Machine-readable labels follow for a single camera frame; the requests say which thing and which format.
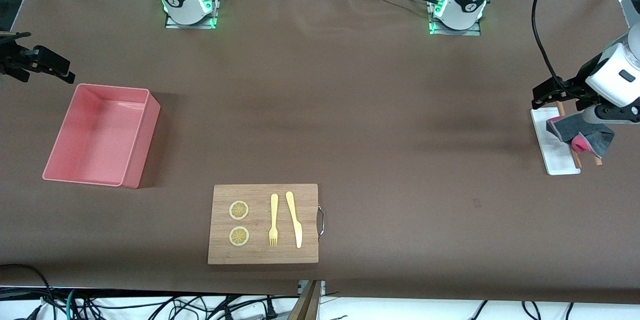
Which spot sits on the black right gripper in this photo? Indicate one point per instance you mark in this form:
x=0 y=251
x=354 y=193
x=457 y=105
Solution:
x=19 y=57

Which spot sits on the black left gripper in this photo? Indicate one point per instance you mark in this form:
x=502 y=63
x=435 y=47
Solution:
x=575 y=86

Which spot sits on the pink and grey cloth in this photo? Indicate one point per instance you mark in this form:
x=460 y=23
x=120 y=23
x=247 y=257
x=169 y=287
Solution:
x=590 y=135

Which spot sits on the white rectangular tray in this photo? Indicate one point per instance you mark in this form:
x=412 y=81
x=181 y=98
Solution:
x=556 y=158

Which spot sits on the pink plastic bin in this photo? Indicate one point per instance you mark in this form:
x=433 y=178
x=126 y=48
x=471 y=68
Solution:
x=100 y=135

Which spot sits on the brown table cover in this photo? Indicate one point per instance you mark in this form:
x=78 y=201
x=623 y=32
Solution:
x=350 y=110

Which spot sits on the lemon slice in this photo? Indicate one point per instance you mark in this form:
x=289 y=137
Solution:
x=239 y=210
x=239 y=236

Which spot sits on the yellow knife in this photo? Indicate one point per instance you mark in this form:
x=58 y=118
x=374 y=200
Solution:
x=296 y=225

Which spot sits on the yellow fork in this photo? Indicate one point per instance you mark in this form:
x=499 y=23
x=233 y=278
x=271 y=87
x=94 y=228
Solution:
x=274 y=210

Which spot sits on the wooden cutting board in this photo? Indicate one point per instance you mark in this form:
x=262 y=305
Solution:
x=262 y=255

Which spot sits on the wooden plank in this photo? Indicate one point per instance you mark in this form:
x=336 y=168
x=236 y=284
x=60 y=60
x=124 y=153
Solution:
x=307 y=305

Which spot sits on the black power plug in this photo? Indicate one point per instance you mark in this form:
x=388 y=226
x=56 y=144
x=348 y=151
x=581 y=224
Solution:
x=271 y=312

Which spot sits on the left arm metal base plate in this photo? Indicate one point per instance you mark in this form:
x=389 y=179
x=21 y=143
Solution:
x=470 y=32

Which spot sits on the metal bracket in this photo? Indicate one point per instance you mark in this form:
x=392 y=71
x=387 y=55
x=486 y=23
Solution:
x=322 y=287

